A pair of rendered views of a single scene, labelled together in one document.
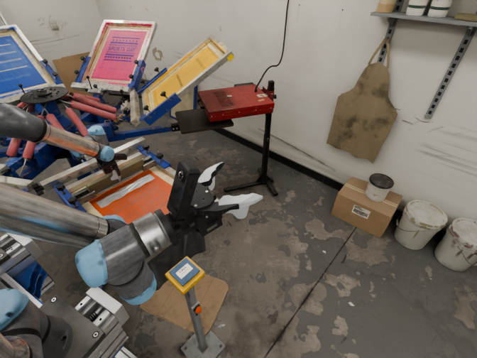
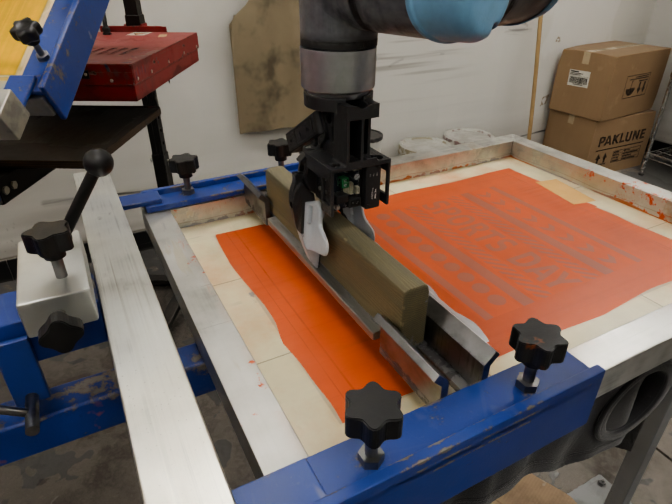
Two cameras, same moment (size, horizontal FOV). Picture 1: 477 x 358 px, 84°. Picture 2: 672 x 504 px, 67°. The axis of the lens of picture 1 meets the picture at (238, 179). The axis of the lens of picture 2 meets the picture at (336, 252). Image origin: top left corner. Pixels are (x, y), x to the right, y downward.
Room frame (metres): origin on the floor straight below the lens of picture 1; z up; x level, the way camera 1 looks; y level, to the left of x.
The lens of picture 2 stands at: (1.05, 1.25, 1.33)
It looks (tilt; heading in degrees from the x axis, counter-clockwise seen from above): 31 degrees down; 290
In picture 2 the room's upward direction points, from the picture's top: straight up
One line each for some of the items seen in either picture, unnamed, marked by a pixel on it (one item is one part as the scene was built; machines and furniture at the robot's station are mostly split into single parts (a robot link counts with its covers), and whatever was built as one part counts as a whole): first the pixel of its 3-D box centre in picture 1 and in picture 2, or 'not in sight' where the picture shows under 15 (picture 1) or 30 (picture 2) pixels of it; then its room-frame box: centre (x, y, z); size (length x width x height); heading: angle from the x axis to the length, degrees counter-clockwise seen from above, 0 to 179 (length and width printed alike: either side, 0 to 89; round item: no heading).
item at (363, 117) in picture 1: (366, 103); (282, 19); (2.19, -1.13, 1.06); 0.53 x 0.07 x 1.05; 48
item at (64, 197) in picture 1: (72, 203); (451, 441); (1.06, 0.95, 0.97); 0.30 x 0.05 x 0.07; 48
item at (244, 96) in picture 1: (236, 101); (97, 60); (2.25, 0.02, 1.06); 0.61 x 0.46 x 0.12; 108
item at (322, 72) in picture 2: not in sight; (341, 69); (1.23, 0.75, 1.23); 0.08 x 0.08 x 0.05
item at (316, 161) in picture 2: (106, 161); (341, 150); (1.22, 0.76, 1.15); 0.09 x 0.08 x 0.12; 138
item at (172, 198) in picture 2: (155, 160); (238, 198); (1.47, 0.58, 0.97); 0.30 x 0.05 x 0.07; 48
